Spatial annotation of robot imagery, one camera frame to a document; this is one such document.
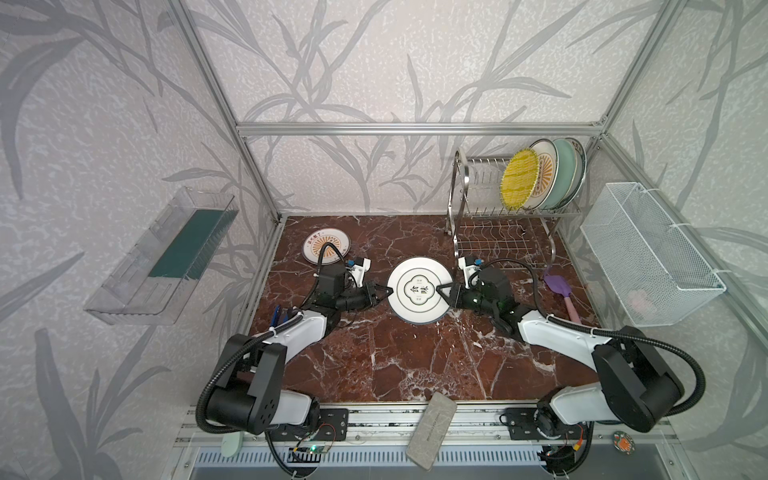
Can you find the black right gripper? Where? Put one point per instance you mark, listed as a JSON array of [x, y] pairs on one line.
[[455, 294]]

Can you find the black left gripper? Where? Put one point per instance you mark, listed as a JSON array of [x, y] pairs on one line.
[[372, 297]]

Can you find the white plate with green rim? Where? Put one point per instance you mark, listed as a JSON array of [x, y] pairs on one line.
[[419, 286]]

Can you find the orange sunburst plate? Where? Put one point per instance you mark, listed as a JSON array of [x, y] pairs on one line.
[[328, 244], [548, 167]]

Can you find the yellow green woven plate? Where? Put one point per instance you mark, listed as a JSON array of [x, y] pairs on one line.
[[519, 179]]

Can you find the light green flower plate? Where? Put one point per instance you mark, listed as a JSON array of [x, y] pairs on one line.
[[565, 174]]

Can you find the dark green rimmed white plate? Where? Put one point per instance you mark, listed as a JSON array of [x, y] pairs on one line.
[[580, 168]]

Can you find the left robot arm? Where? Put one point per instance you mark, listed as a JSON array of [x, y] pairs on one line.
[[245, 394]]

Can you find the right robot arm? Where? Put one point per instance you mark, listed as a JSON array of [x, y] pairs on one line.
[[640, 380]]

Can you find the steel dish rack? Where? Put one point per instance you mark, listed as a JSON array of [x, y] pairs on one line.
[[480, 225]]

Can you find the grey sponge block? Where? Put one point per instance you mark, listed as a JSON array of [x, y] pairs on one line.
[[427, 439]]

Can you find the pale green round gadget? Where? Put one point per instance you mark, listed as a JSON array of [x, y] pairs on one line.
[[231, 444]]

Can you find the small round orange gadget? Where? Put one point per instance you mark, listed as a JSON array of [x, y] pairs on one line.
[[623, 442]]

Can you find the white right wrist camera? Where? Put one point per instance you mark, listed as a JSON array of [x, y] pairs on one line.
[[469, 265]]

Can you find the blue handled tool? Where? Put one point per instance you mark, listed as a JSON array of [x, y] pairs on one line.
[[278, 317]]

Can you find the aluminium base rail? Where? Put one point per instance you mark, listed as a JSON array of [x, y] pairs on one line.
[[392, 434]]

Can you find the white wire basket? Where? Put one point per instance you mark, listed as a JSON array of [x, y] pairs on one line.
[[656, 272]]

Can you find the clear plastic wall shelf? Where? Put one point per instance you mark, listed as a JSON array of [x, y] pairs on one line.
[[153, 283]]

